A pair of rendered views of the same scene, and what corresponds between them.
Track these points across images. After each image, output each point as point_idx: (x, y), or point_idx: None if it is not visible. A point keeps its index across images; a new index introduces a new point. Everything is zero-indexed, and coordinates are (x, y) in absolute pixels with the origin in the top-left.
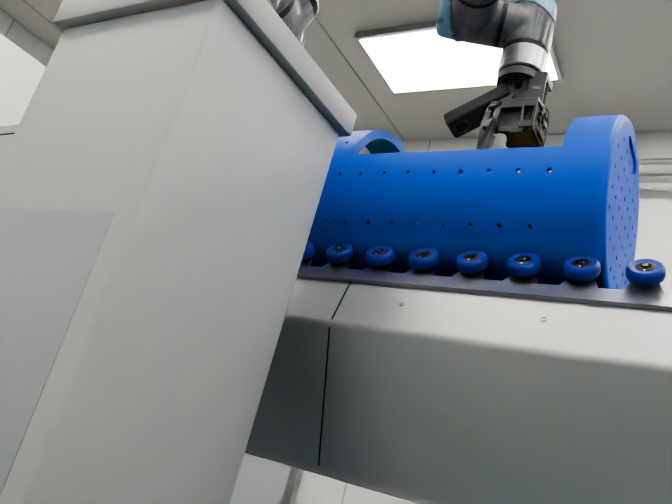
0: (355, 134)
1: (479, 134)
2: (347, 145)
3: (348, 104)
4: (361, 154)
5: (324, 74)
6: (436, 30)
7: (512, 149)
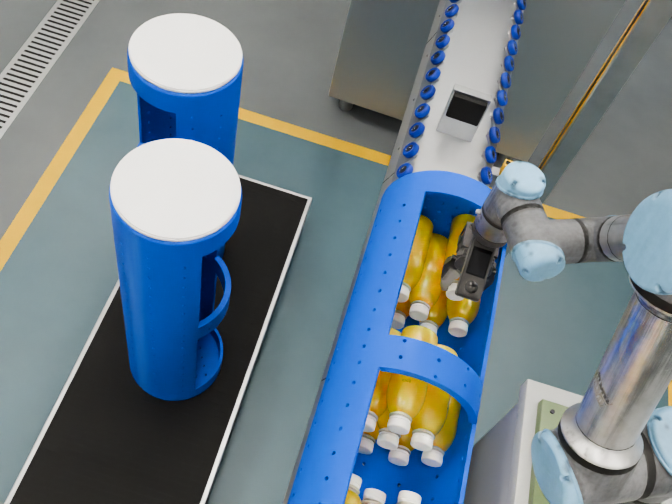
0: (475, 386)
1: (489, 285)
2: (480, 395)
3: (542, 383)
4: (483, 382)
5: (580, 395)
6: (534, 281)
7: (501, 275)
